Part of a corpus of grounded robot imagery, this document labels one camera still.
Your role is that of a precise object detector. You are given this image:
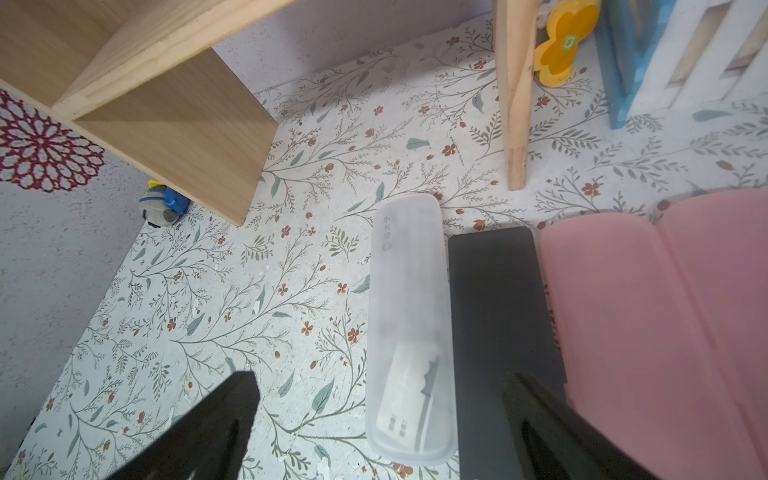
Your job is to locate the white blue toy crib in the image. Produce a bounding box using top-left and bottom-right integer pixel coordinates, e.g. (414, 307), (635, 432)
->
(594, 0), (767, 129)

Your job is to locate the pink pencil case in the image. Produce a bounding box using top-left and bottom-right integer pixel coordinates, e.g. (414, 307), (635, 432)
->
(656, 189), (767, 460)
(540, 213), (766, 479)

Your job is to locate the wooden two-tier shelf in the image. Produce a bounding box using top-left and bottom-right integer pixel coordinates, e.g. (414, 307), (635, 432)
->
(0, 0), (541, 227)

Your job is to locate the black pencil case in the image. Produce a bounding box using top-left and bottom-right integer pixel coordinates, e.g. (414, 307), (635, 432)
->
(448, 227), (566, 479)

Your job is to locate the yellow flower toy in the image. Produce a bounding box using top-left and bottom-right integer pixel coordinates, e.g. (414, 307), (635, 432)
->
(534, 0), (601, 87)

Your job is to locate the frosted white pencil case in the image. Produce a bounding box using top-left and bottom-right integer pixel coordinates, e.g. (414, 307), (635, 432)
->
(365, 194), (458, 466)

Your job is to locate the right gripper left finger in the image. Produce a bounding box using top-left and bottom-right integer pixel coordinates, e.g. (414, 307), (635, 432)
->
(110, 371), (260, 479)

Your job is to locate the small toy figure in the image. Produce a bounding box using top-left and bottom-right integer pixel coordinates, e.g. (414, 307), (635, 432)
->
(138, 179), (191, 228)

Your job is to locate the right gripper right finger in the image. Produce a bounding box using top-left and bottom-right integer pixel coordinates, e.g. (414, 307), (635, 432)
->
(503, 373), (655, 479)

